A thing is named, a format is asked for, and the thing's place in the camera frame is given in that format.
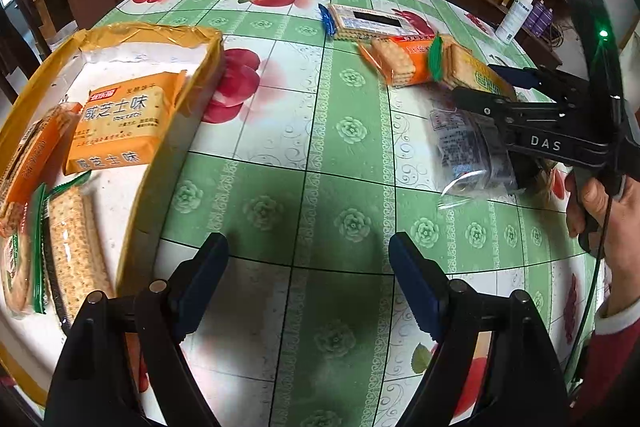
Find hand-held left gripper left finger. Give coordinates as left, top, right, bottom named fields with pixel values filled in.
left=45, top=232, right=230, bottom=427

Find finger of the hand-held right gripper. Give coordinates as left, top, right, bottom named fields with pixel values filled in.
left=488, top=65, right=592, bottom=106
left=451, top=86, right=557, bottom=126

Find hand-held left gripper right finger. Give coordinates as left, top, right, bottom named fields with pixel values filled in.
left=388, top=231, right=571, bottom=427

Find clear dark cookie packet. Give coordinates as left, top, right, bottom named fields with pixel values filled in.
left=430, top=104, right=531, bottom=210

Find blue-edged biscuit packet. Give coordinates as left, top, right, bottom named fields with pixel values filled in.
left=319, top=3, right=436, bottom=42

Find yellow rimmed tray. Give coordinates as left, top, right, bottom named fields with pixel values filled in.
left=0, top=23, right=224, bottom=408

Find person's right forearm red sleeve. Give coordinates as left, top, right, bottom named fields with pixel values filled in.
left=570, top=254, right=640, bottom=427

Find person's right hand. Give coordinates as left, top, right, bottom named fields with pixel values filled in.
left=565, top=174, right=640, bottom=269

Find green and yellow cracker packet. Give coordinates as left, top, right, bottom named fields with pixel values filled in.
left=427, top=36, right=518, bottom=102

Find purple bottles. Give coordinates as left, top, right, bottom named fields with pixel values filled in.
left=524, top=2, right=544, bottom=32

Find white spray bottle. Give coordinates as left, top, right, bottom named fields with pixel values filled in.
left=495, top=0, right=535, bottom=45

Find green-edged clear cracker packet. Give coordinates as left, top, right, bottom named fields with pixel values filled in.
left=32, top=171, right=118, bottom=335

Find green fruit-print tablecloth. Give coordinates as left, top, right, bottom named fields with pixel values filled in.
left=95, top=0, right=611, bottom=427

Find large orange biscuit packet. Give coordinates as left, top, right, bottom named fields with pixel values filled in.
left=62, top=72, right=188, bottom=175

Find green round biscuit packet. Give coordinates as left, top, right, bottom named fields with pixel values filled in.
left=0, top=227, right=47, bottom=320

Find long orange cracker packet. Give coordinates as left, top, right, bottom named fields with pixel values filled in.
left=0, top=103, right=83, bottom=238

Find tangled dark cables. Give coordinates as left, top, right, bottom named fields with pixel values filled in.
left=549, top=14, right=578, bottom=50

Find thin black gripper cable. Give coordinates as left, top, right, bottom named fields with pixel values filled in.
left=567, top=194, right=617, bottom=395

